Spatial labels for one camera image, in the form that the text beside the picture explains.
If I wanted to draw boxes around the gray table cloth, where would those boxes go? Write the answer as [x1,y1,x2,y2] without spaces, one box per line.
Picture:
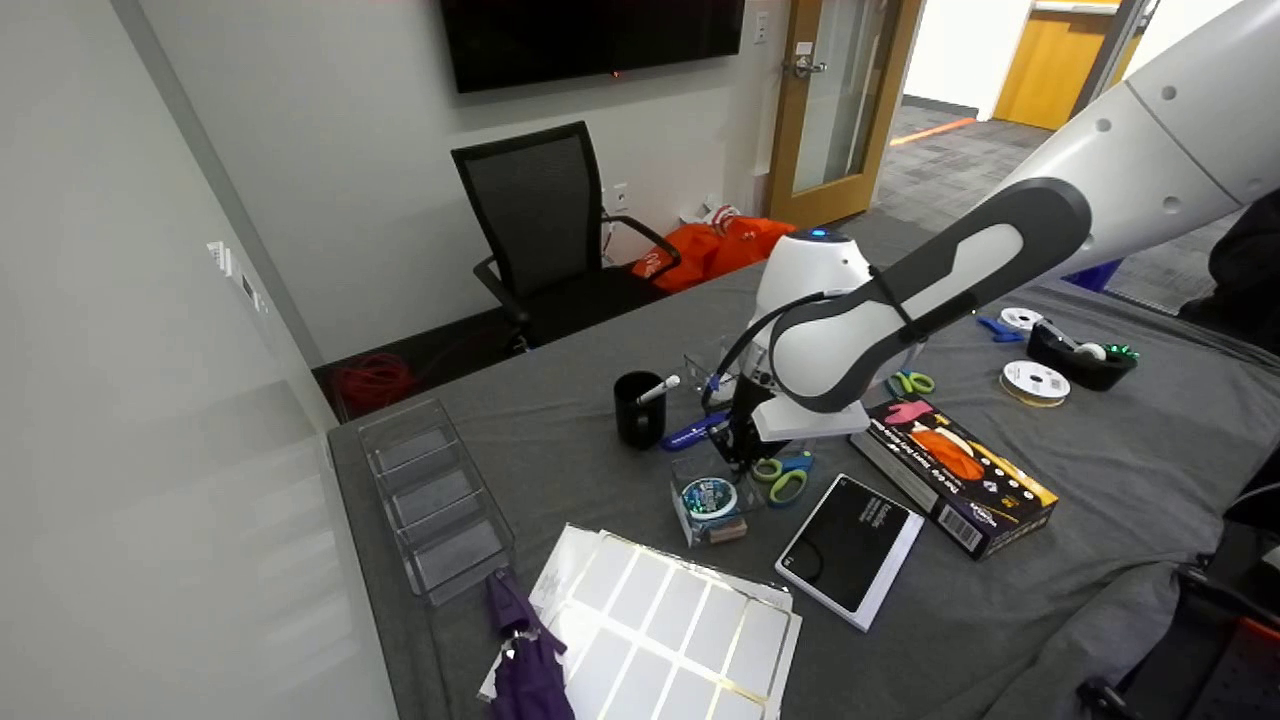
[324,210,1280,720]

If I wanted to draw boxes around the orange wooden door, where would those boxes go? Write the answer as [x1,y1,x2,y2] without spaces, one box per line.
[993,0,1132,133]

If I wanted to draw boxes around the black wall television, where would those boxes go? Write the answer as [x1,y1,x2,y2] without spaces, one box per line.
[438,0,749,97]

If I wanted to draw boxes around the orange bag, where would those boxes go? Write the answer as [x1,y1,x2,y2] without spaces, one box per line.
[631,210,802,296]

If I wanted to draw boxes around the clear desk tray organiser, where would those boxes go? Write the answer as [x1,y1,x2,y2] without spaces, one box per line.
[357,407,518,606]

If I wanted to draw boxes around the green blue scissors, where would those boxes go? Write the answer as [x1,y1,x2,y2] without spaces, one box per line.
[883,366,939,405]
[749,449,821,512]

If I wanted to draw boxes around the purple cloth bundle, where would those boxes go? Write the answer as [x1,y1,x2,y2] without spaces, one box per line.
[475,567,577,720]

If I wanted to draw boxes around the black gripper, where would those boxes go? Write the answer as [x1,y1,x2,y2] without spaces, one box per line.
[725,374,779,464]

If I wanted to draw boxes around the black colourful craft box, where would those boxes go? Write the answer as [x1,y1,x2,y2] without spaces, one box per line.
[846,396,1066,558]

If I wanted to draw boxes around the red cable coil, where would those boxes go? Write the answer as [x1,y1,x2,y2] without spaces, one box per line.
[330,351,429,418]

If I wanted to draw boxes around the wooden glass door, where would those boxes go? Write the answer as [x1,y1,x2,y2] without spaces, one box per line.
[764,0,928,232]

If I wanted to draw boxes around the black white-edged booklet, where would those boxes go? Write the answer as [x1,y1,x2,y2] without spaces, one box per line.
[773,468,928,637]

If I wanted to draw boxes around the black tape dispenser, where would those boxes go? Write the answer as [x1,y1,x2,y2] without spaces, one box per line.
[1026,314,1146,396]

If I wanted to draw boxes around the black bulky equipment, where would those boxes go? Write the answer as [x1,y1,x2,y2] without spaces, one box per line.
[1203,182,1280,356]

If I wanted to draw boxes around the black mug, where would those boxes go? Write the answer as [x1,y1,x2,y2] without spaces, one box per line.
[613,366,674,452]

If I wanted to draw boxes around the white wall thermostat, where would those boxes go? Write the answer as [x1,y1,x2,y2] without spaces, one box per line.
[203,236,259,312]

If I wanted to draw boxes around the black mesh office chair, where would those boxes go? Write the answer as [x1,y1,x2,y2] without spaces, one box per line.
[450,115,685,351]

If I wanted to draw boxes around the black red floor equipment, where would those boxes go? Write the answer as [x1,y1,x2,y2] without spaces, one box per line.
[1078,554,1280,720]

